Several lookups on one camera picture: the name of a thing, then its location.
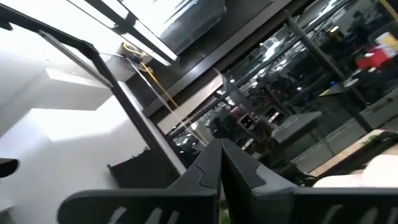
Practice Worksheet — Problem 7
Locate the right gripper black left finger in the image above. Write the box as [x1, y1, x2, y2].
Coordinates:
[57, 138, 223, 224]

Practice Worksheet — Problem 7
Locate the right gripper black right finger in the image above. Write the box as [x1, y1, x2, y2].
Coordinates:
[221, 138, 398, 224]

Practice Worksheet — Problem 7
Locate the pink rubber slide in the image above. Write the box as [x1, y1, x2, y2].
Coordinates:
[312, 154, 398, 189]

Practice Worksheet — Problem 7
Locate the dark grey side table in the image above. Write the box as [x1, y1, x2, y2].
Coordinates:
[271, 111, 325, 144]

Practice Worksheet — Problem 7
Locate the small green leaf sprig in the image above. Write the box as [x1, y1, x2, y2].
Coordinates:
[362, 133, 385, 147]

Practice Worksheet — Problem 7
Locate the black overhead gantry beam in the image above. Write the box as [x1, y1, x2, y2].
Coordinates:
[0, 2, 187, 177]

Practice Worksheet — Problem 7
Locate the red box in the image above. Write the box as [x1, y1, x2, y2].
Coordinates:
[356, 47, 391, 70]

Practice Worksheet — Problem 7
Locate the yellow cable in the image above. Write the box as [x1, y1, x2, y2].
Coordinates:
[122, 41, 210, 147]

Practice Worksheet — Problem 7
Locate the grey ceiling duct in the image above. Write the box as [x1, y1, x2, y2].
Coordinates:
[160, 0, 228, 55]

